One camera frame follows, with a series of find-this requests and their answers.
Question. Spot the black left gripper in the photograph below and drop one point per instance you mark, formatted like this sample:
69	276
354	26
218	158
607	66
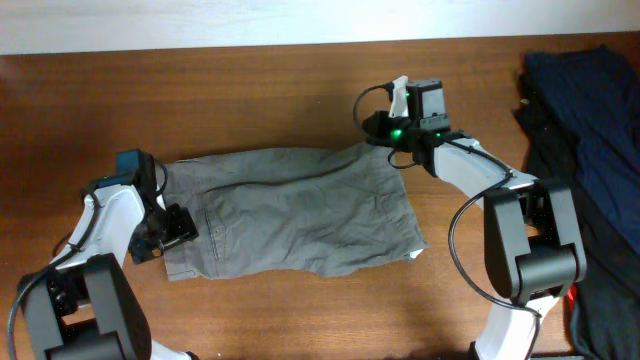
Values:
183	226

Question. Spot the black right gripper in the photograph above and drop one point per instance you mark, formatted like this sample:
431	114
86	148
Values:
377	132

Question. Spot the grey shorts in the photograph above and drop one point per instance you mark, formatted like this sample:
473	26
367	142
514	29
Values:
308	209

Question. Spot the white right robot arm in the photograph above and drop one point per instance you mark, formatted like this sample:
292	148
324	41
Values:
533	251

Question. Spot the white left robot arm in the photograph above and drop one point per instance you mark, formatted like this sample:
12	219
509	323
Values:
81	305

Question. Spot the black garment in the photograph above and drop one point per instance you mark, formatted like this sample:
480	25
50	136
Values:
604	320

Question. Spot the red garment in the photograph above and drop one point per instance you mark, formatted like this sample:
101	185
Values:
572	293

